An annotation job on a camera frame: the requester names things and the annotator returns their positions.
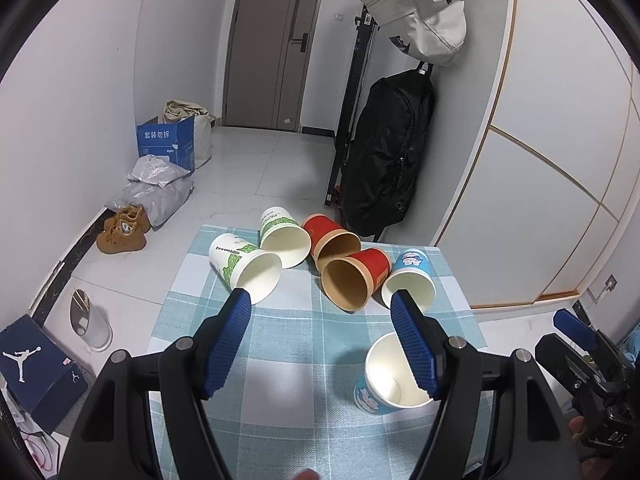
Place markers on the grey-brown door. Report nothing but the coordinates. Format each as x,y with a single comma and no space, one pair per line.
270,60

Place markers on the white hanging bag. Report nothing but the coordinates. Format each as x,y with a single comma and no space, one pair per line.
425,15

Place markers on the brown suede shoe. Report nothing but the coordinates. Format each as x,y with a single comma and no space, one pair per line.
120,240
139,216

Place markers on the white wardrobe with wood trim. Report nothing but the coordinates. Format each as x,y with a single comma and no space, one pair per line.
540,185

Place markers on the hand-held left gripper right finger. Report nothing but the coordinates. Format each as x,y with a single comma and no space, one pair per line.
415,345

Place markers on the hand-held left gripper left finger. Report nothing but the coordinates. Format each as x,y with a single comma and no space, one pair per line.
227,345

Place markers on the person's left hand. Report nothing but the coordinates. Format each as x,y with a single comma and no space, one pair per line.
306,475

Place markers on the small white waste bin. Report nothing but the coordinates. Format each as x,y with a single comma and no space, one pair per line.
92,327

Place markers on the blue checked tablecloth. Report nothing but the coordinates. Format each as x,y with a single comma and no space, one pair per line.
300,345

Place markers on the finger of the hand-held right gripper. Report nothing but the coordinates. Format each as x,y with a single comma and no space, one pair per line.
574,322
554,355

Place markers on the red paper cup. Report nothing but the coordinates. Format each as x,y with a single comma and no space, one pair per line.
320,232
376,264

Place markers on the wall socket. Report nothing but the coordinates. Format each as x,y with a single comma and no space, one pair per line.
610,282

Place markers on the black metal rack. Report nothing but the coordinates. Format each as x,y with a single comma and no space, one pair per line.
359,60

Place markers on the beige tote bag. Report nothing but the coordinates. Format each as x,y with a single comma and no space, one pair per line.
202,140

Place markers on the blue cardboard box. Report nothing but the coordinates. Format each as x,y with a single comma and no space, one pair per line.
165,145

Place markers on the black backpack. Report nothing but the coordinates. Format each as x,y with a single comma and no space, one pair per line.
385,150

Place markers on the person's right hand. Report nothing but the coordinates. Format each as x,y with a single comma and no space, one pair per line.
577,430

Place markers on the white green-patterned paper cup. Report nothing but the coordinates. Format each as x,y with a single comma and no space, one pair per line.
284,245
226,255

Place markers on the grey plastic parcel bag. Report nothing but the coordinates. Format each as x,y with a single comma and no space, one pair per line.
157,170
160,200

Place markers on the blue paper cup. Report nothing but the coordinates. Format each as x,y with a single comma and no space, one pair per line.
412,266
385,377

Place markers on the dark blue shoe box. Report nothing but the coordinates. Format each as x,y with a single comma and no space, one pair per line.
30,365

